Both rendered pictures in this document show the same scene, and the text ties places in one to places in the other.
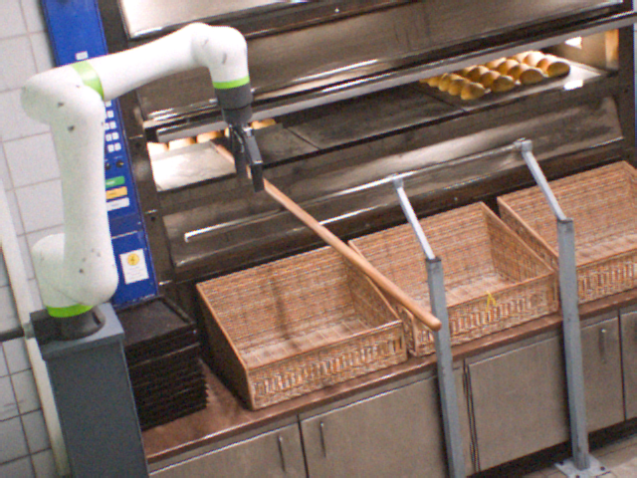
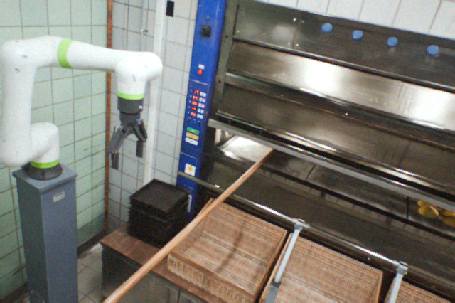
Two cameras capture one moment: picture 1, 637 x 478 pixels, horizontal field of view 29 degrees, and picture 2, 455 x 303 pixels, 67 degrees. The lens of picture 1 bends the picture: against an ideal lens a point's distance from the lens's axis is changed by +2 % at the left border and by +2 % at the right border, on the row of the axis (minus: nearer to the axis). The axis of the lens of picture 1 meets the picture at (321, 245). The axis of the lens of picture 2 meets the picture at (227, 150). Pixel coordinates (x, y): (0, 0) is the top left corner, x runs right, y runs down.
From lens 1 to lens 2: 260 cm
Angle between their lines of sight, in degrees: 38
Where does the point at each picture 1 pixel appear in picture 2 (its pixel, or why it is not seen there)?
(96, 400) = (30, 210)
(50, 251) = not seen: hidden behind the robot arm
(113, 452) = (34, 237)
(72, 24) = (202, 50)
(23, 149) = (168, 96)
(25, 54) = (182, 55)
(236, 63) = (123, 82)
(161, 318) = (170, 199)
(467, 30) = (431, 174)
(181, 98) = (239, 112)
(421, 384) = not seen: outside the picture
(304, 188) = (284, 193)
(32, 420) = not seen: hidden behind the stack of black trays
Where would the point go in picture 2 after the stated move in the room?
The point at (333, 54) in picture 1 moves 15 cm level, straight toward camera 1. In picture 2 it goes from (331, 136) to (316, 141)
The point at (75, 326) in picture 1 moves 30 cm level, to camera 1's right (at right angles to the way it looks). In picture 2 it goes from (31, 171) to (55, 203)
